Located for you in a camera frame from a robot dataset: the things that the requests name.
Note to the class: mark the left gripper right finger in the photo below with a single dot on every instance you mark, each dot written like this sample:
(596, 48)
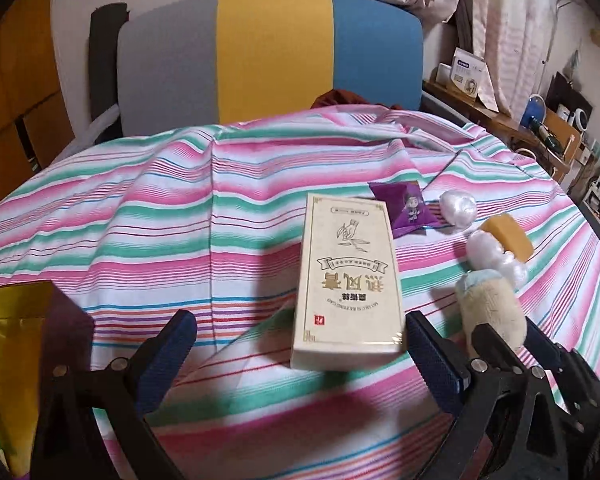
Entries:
(531, 437)

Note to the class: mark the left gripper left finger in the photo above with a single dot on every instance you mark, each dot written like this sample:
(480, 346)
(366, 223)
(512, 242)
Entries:
(68, 443)

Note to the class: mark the grey yellow blue headboard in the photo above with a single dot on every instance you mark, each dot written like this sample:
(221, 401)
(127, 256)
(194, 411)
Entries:
(205, 62)

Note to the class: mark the wooden side shelf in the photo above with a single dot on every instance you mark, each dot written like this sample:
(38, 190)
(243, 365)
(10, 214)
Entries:
(505, 128)

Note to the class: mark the cream tall carton box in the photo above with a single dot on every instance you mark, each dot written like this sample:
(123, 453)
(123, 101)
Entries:
(349, 314)

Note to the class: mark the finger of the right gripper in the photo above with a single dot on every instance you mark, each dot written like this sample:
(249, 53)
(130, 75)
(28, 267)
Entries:
(493, 349)
(575, 379)

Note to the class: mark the striped pink green bedsheet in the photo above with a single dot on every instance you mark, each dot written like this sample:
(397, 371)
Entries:
(210, 219)

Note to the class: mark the white blue medicine box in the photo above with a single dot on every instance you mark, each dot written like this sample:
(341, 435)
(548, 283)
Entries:
(466, 75)

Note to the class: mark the white pearly plastic packet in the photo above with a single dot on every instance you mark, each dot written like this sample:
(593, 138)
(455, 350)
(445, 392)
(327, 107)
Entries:
(485, 252)

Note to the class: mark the gold metal tin box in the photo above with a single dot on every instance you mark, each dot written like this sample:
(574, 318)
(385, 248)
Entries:
(40, 328)

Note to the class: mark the wooden wardrobe panels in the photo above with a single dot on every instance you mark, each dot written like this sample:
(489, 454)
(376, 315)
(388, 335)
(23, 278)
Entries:
(34, 123)

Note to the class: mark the black rolled mat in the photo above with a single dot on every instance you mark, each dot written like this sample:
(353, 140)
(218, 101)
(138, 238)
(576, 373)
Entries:
(106, 22)

